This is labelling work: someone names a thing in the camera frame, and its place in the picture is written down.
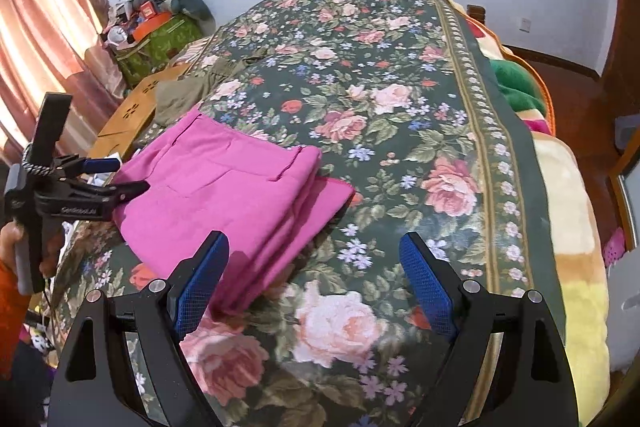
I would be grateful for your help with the bamboo lap table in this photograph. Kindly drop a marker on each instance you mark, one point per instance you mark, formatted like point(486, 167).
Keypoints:
point(130, 117)

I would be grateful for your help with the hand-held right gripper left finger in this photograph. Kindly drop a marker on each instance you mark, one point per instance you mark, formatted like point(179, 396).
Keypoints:
point(200, 287)

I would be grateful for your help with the green fabric storage bag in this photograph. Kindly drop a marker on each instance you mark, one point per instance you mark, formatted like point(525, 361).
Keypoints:
point(160, 49)

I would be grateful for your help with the white wall socket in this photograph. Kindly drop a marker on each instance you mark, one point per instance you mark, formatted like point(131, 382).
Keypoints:
point(525, 25)

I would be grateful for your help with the colourful plush blanket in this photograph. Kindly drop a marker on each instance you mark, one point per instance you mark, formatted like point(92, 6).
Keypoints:
point(565, 187)

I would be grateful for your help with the grey plush toy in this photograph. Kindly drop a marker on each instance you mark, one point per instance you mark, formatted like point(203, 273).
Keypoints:
point(192, 2)

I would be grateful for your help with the floral bedspread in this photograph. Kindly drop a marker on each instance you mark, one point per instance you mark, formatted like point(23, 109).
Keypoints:
point(380, 132)

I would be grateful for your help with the pink striped curtain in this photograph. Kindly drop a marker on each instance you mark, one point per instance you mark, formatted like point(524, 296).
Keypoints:
point(45, 47)

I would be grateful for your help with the wooden bed post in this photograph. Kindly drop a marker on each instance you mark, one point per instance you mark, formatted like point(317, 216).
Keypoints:
point(476, 13)

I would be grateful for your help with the pink pants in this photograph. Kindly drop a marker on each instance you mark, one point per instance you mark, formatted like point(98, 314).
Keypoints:
point(220, 207)

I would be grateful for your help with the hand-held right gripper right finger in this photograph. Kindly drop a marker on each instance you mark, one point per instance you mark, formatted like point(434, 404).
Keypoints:
point(430, 287)

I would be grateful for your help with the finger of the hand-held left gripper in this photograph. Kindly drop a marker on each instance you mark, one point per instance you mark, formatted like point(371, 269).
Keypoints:
point(125, 193)
point(102, 165)

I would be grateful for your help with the orange box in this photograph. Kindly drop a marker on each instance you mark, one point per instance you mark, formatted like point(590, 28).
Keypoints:
point(152, 24)

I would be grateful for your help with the person's left hand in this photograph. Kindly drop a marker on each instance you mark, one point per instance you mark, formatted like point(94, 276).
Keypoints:
point(9, 246)

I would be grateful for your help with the olive green garment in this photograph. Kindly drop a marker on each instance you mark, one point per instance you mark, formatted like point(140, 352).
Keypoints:
point(192, 92)

